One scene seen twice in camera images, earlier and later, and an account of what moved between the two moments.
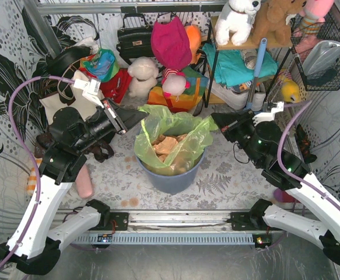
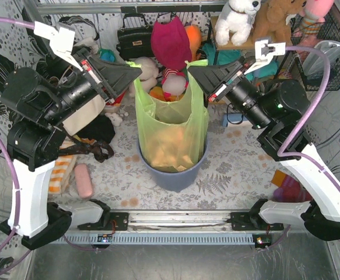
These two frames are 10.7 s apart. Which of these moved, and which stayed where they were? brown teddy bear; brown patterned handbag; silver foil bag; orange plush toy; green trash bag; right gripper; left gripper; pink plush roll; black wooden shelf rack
Moved: left gripper; right gripper; green trash bag
Stayed: black wooden shelf rack; orange plush toy; brown patterned handbag; brown teddy bear; pink plush roll; silver foil bag
